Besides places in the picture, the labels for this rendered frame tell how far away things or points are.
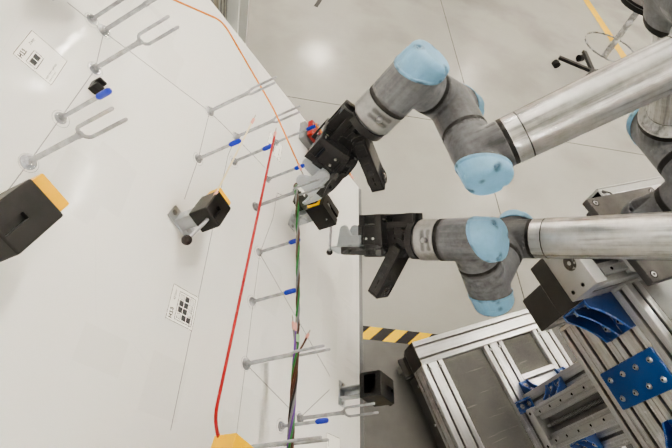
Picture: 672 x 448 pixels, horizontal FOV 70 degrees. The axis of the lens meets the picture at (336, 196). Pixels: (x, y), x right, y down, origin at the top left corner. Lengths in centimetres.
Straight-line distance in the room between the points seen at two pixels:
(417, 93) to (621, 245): 41
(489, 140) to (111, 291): 54
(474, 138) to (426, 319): 158
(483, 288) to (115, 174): 60
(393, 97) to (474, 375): 141
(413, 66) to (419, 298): 166
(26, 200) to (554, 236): 78
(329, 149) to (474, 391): 134
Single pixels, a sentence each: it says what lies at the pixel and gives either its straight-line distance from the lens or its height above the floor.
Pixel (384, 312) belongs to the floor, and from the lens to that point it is 220.
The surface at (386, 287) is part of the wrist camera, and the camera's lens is 93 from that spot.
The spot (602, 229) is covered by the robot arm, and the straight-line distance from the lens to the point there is 91.
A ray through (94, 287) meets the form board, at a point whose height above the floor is 136.
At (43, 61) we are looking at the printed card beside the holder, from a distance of 68.
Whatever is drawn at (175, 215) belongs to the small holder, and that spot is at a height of 130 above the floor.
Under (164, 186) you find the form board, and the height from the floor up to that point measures 132.
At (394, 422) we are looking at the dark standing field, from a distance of 204.
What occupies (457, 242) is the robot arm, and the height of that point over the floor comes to 127.
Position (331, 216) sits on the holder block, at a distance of 93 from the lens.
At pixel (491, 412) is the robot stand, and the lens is 197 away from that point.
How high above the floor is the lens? 188
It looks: 49 degrees down
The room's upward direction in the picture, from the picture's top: 18 degrees clockwise
